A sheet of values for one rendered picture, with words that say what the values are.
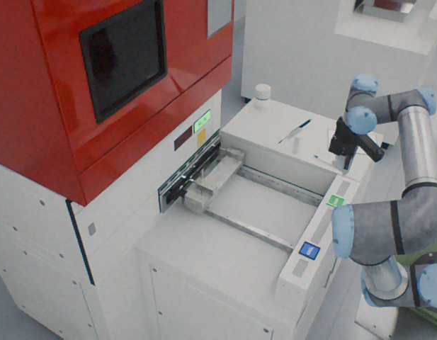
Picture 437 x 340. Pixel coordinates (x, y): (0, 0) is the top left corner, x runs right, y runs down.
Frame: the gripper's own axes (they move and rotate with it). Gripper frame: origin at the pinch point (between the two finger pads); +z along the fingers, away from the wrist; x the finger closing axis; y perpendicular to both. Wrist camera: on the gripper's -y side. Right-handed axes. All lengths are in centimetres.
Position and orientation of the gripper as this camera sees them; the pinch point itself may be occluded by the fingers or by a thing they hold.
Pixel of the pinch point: (346, 172)
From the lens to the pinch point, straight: 152.1
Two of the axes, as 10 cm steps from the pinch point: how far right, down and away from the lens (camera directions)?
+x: -5.1, 5.6, -6.5
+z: -0.2, 7.5, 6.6
